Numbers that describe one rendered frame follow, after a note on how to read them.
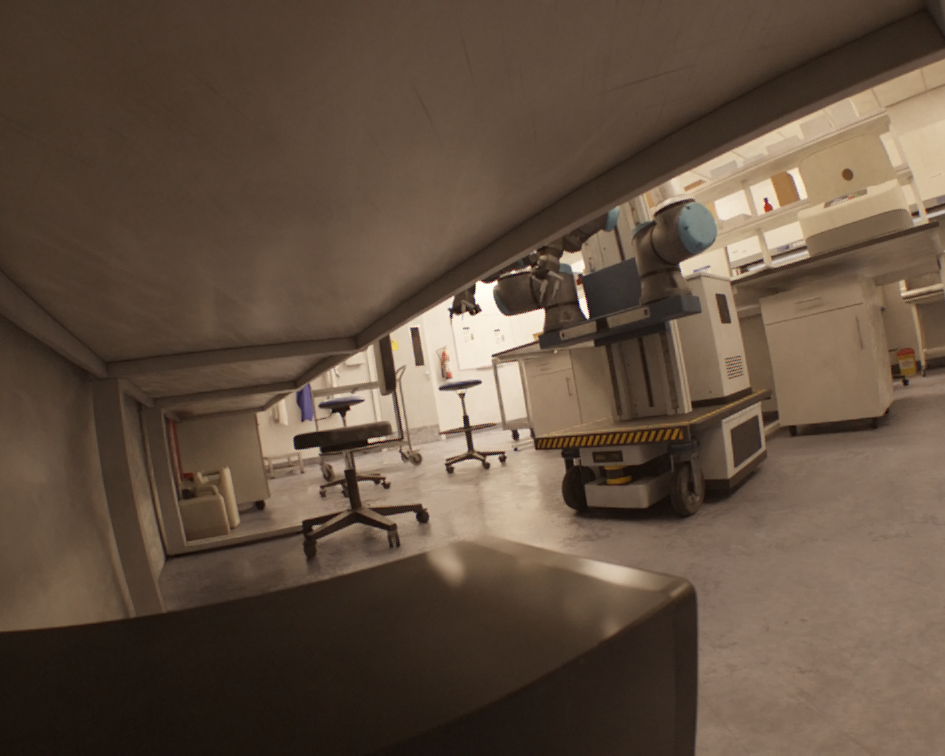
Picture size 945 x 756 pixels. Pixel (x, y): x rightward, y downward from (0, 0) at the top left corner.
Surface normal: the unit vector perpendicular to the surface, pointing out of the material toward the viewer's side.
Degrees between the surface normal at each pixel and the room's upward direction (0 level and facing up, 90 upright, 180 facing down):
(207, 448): 90
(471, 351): 90
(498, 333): 90
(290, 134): 180
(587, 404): 90
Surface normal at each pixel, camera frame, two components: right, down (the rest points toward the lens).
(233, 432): 0.51, -0.13
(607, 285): -0.78, 0.10
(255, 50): 0.16, 0.99
